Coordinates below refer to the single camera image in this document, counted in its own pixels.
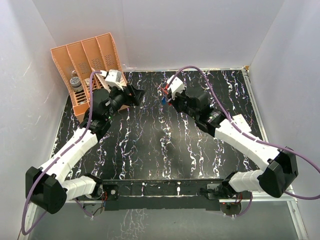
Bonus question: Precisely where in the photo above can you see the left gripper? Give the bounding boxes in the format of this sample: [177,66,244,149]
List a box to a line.
[104,82,145,121]

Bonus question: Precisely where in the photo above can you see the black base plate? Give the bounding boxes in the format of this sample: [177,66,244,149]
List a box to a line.
[74,179,253,211]

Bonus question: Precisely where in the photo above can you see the small white box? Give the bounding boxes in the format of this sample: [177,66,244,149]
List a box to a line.
[232,114,252,133]

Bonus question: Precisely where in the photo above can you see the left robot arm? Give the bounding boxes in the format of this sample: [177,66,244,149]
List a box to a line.
[25,83,145,214]

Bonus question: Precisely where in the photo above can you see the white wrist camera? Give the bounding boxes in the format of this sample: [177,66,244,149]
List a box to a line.
[100,69,124,91]
[166,77,185,100]

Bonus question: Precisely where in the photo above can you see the aluminium frame rail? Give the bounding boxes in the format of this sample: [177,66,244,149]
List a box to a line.
[25,196,308,240]

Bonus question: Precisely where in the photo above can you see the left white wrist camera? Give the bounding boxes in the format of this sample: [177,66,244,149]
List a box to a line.
[100,69,124,91]

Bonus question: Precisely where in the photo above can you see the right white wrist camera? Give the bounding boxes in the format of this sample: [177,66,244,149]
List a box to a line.
[166,77,185,100]

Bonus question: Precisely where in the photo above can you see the pink desk organizer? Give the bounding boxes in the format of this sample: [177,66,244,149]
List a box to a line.
[51,33,123,122]

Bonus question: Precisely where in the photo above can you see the purple cable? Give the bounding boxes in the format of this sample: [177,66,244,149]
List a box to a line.
[21,70,108,236]
[164,65,320,217]

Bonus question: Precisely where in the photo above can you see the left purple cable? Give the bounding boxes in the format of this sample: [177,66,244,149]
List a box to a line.
[21,70,108,236]

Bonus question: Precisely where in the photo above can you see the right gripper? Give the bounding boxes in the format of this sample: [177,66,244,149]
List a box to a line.
[167,88,199,121]

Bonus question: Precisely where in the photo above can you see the key with blue tag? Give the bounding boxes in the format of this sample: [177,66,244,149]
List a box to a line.
[161,98,167,105]

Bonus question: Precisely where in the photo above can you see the grey round jar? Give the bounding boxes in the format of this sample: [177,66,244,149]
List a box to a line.
[69,76,83,92]

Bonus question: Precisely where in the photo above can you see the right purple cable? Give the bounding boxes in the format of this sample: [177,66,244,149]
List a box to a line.
[164,65,320,217]

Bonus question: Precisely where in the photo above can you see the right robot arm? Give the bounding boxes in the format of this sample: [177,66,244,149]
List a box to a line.
[168,85,299,199]

